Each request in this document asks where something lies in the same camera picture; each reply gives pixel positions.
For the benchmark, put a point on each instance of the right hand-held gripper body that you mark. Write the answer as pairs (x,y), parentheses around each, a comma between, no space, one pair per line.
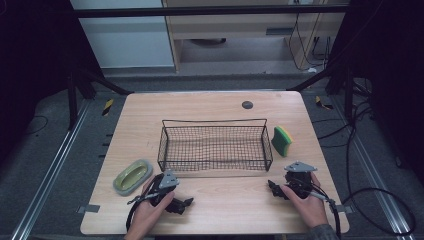
(300,180)

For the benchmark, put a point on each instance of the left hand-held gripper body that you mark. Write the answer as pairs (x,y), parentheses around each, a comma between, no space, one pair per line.
(168,180)

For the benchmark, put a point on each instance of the green soap dish grey rim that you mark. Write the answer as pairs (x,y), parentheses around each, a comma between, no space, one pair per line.
(131,176)

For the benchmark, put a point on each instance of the green and yellow sponge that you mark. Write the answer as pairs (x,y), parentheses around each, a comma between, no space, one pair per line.
(281,141)

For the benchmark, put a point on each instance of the person's left hand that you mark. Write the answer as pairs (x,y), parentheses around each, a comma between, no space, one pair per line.
(146,216)

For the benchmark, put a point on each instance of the person's right hand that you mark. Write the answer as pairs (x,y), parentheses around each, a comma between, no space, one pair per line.
(310,210)

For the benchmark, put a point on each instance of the black and yellow tape strip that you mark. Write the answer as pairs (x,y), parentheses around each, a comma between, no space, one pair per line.
(107,107)
(322,104)

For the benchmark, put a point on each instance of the grey round table grommet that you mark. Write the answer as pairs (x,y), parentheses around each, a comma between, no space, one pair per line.
(247,105)

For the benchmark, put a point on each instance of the black metal stand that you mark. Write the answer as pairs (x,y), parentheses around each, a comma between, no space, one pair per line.
(348,96)
(72,100)

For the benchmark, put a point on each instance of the white cabinet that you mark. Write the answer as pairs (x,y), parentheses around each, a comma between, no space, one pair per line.
(126,43)

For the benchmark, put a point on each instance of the dark curtain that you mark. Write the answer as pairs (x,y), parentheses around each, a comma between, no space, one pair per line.
(33,66)
(393,66)

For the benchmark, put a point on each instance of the light wooden desk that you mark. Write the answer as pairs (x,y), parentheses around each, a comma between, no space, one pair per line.
(233,28)

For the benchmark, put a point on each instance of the grey table edge bracket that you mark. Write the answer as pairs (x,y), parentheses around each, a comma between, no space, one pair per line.
(345,209)
(88,208)

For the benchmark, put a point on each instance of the aluminium floor rail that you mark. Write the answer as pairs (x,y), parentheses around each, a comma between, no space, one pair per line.
(50,170)
(376,186)

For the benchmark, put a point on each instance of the black horizontal frame bar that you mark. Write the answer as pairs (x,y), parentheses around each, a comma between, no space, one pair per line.
(200,11)

